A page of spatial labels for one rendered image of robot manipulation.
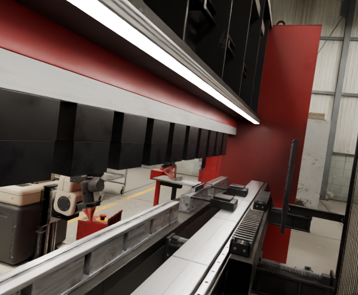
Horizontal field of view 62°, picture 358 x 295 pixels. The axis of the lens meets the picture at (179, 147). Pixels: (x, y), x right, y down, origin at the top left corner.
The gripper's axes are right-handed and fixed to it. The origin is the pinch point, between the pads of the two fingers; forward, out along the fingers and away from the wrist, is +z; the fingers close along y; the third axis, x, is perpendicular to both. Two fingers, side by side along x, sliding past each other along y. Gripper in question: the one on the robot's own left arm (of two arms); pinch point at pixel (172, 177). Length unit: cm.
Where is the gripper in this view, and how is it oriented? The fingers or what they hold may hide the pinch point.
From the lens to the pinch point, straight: 191.2
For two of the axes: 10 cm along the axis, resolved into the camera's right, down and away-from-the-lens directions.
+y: 3.4, 0.0, 9.4
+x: -8.7, 3.9, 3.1
